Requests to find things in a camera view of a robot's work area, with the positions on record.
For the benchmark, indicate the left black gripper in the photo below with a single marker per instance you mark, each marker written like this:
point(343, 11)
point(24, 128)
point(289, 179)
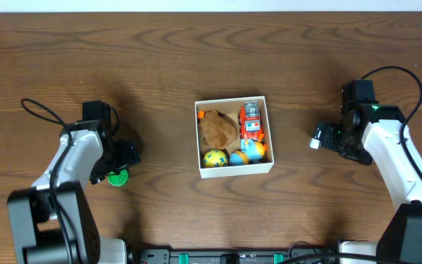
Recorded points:
point(121, 158)

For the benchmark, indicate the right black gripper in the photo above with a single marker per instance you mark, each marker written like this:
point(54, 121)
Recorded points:
point(331, 128)

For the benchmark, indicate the green round disc toy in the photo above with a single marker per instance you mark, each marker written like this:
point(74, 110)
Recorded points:
point(118, 179)

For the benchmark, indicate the blue orange toy figure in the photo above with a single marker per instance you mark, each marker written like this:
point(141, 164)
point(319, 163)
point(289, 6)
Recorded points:
point(251, 152)

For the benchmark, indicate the red toy fire truck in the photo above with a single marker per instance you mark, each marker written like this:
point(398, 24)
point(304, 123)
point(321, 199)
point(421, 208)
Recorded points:
point(250, 121)

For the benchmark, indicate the brown plush toy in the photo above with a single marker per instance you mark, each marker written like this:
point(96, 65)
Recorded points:
point(217, 131)

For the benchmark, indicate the yellow ball blue letters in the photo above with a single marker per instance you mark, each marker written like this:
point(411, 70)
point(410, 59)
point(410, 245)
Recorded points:
point(215, 158)

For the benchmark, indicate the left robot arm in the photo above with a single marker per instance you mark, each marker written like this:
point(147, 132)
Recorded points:
point(51, 221)

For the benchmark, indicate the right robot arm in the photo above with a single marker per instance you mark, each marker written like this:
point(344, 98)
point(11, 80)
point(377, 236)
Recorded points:
point(370, 133)

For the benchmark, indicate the white cardboard box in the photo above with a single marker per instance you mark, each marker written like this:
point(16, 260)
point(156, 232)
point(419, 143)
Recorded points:
point(230, 108)

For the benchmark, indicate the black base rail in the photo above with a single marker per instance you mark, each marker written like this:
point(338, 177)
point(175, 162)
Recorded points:
point(214, 256)

